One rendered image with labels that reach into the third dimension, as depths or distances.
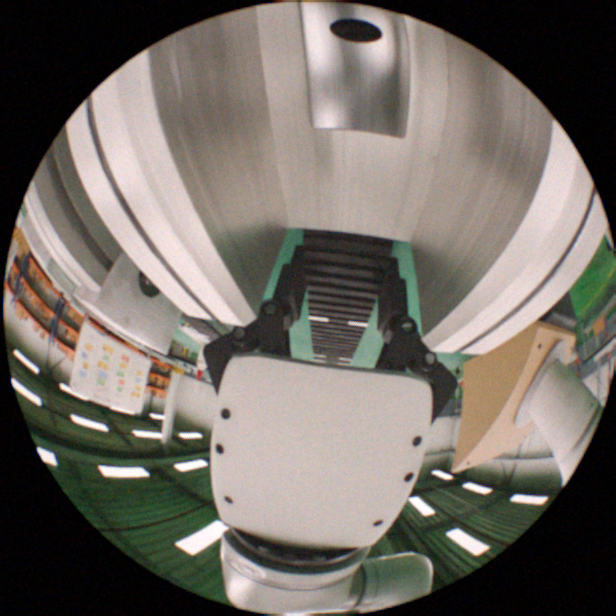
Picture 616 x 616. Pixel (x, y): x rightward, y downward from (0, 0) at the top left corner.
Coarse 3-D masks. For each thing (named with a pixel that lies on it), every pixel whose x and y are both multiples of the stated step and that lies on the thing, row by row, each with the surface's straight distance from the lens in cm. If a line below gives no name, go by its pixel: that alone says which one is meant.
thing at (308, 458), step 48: (240, 384) 9; (288, 384) 9; (336, 384) 8; (384, 384) 9; (240, 432) 9; (288, 432) 8; (336, 432) 8; (384, 432) 9; (240, 480) 10; (288, 480) 9; (336, 480) 9; (384, 480) 9; (240, 528) 11; (288, 528) 10; (336, 528) 10; (384, 528) 11
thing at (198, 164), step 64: (128, 64) 4; (192, 64) 4; (256, 64) 6; (320, 64) 5; (384, 64) 5; (448, 64) 7; (128, 128) 3; (192, 128) 3; (256, 128) 5; (320, 128) 5; (384, 128) 5; (448, 128) 6; (512, 128) 4; (128, 192) 3; (192, 192) 3; (256, 192) 5; (320, 192) 7; (384, 192) 7; (448, 192) 5; (512, 192) 3; (576, 192) 3; (192, 256) 4; (256, 256) 5; (448, 256) 5; (512, 256) 3; (576, 256) 4; (448, 320) 5; (512, 320) 5
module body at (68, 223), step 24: (48, 168) 16; (72, 168) 15; (48, 192) 15; (72, 192) 15; (48, 216) 14; (72, 216) 15; (96, 216) 15; (48, 240) 21; (72, 240) 14; (96, 240) 15; (72, 264) 14; (96, 264) 15; (96, 288) 15
